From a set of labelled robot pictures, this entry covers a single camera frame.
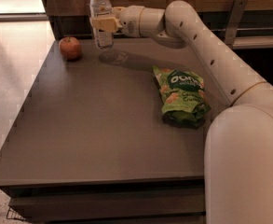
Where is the clear plastic water bottle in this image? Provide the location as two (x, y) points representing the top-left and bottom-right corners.
(89, 0), (113, 49)

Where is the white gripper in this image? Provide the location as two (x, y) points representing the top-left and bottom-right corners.
(90, 6), (144, 37)

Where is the right metal bracket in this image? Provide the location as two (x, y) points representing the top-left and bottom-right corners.
(224, 0), (248, 47)

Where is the black wire rack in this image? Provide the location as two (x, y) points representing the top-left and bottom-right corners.
(6, 207), (26, 222)

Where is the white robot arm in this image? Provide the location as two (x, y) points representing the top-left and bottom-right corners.
(90, 1), (273, 224)

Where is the red apple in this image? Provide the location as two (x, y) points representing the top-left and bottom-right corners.
(59, 36), (82, 61)

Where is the green snack bag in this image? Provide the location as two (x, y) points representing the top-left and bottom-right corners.
(153, 66), (211, 128)

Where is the grey table drawer unit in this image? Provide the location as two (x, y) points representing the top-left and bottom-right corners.
(5, 178), (206, 224)

